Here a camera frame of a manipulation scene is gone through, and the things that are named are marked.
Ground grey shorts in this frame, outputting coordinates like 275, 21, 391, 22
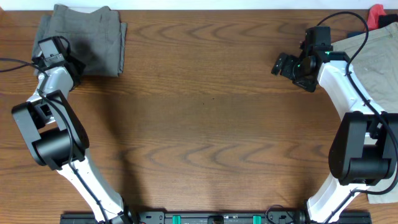
32, 4, 127, 77

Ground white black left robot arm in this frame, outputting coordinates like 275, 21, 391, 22
12, 36, 139, 223

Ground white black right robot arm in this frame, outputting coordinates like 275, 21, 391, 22
271, 26, 397, 223

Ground beige khaki shorts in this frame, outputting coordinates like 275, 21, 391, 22
332, 22, 397, 203

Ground red cloth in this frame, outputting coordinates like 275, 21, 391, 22
367, 4, 387, 30

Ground black cloth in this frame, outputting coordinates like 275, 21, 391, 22
378, 14, 398, 29

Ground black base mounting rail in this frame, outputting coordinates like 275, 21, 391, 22
60, 210, 372, 224

